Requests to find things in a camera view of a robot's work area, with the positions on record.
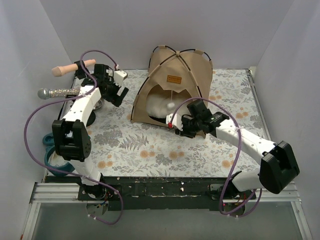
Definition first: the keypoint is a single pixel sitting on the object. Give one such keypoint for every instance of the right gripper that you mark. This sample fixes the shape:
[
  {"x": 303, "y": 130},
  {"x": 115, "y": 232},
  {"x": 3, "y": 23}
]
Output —
[{"x": 184, "y": 126}]

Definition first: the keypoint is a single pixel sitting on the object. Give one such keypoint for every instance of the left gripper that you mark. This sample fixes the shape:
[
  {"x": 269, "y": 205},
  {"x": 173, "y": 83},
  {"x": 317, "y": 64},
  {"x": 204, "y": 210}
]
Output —
[{"x": 116, "y": 92}]

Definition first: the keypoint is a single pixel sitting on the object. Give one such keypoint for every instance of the cream plush pillow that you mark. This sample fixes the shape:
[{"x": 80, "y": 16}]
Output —
[{"x": 156, "y": 102}]

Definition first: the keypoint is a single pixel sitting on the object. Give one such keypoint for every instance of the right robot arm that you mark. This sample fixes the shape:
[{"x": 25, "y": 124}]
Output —
[{"x": 278, "y": 164}]

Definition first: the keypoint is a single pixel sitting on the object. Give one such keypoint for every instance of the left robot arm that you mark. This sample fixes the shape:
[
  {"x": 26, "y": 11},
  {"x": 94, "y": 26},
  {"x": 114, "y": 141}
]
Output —
[{"x": 71, "y": 139}]

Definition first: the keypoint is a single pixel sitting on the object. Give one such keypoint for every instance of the stainless steel pet bowl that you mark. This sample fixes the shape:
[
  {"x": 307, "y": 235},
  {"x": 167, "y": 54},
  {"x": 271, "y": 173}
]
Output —
[{"x": 99, "y": 104}]

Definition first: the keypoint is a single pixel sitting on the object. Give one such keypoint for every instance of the white pompom cat toy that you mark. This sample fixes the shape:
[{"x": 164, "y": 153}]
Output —
[{"x": 170, "y": 105}]

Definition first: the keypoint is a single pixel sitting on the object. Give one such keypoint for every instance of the black round stand base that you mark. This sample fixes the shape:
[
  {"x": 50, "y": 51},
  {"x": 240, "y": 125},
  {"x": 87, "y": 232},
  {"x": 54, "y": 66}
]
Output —
[{"x": 91, "y": 119}]

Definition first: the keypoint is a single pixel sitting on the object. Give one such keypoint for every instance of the rear black microphone stand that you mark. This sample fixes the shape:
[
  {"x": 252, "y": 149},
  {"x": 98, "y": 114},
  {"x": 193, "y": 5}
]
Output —
[{"x": 82, "y": 73}]

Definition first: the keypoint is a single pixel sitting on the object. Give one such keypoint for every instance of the floral patterned table mat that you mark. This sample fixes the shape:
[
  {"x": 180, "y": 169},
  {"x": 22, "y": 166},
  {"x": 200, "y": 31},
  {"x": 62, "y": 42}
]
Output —
[{"x": 123, "y": 148}]

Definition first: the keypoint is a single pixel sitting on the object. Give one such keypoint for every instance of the peach toy microphone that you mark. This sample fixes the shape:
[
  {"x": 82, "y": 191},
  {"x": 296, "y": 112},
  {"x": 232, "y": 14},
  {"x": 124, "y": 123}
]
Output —
[{"x": 60, "y": 71}]

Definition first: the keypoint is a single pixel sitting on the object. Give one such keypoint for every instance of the silver glitter toy microphone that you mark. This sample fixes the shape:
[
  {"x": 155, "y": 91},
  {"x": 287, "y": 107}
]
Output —
[{"x": 45, "y": 93}]

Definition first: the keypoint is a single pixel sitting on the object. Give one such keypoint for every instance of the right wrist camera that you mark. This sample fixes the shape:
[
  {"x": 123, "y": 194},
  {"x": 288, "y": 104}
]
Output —
[{"x": 174, "y": 121}]

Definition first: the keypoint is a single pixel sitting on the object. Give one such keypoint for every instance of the black table front frame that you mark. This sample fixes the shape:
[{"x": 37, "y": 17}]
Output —
[{"x": 161, "y": 193}]

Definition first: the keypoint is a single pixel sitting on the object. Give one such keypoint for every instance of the aluminium rail frame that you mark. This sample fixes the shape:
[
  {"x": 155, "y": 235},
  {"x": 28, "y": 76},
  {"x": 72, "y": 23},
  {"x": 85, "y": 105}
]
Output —
[{"x": 55, "y": 213}]

